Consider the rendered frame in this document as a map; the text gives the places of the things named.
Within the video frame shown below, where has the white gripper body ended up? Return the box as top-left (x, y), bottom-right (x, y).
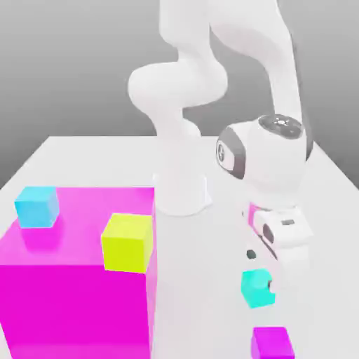
top-left (237, 209), bottom-right (283, 274)

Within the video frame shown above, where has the small teal cube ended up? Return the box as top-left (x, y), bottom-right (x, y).
top-left (240, 267), bottom-right (276, 309)

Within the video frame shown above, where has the small purple cube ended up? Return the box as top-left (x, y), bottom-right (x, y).
top-left (250, 326), bottom-right (295, 359)

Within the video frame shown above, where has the small yellow cube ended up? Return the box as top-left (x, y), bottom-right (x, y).
top-left (100, 212), bottom-right (154, 274)

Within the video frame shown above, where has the small light blue cube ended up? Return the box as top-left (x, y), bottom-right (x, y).
top-left (14, 186), bottom-right (60, 229)

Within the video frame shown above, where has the large magenta box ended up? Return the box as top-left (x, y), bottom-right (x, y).
top-left (0, 186), bottom-right (156, 359)

